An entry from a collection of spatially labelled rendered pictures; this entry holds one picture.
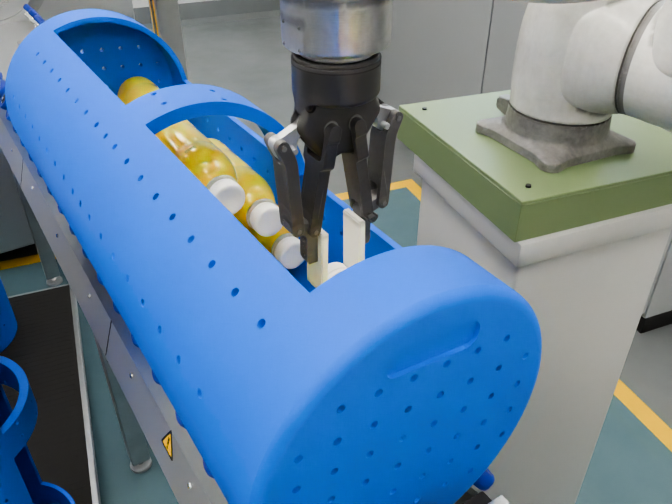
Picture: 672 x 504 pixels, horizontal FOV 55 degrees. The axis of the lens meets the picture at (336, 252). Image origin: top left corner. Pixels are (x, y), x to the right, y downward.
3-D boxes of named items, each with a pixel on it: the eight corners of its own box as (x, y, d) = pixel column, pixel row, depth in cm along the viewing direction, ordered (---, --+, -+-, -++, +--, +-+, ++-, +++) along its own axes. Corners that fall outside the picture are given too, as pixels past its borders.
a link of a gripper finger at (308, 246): (318, 216, 60) (290, 225, 59) (318, 261, 63) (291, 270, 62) (310, 209, 61) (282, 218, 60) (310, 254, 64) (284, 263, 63)
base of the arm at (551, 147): (539, 103, 117) (545, 72, 113) (638, 151, 100) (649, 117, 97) (457, 120, 109) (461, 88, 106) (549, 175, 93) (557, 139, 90)
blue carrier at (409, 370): (180, 157, 126) (170, 3, 111) (506, 487, 65) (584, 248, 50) (21, 184, 112) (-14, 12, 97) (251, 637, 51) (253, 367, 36)
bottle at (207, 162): (198, 143, 88) (262, 203, 75) (153, 169, 86) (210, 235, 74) (177, 99, 83) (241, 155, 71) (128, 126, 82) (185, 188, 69)
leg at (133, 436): (147, 452, 182) (101, 274, 147) (155, 467, 178) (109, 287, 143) (127, 462, 180) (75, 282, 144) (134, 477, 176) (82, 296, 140)
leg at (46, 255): (60, 275, 250) (14, 123, 214) (64, 283, 246) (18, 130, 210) (45, 280, 248) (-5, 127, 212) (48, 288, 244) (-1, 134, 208)
